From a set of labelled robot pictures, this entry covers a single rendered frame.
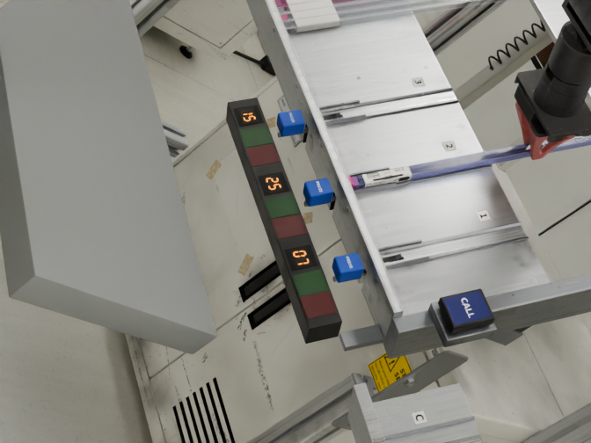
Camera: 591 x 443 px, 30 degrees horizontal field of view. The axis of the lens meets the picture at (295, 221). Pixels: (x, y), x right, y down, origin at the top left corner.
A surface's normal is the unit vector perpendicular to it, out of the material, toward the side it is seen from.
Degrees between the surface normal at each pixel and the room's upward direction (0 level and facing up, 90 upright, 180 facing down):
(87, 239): 0
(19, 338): 0
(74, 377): 0
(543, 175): 90
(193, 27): 90
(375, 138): 43
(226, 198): 90
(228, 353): 90
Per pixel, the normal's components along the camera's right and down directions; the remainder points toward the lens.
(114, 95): 0.73, -0.55
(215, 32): 0.30, 0.79
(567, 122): 0.11, -0.58
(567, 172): -0.62, -0.25
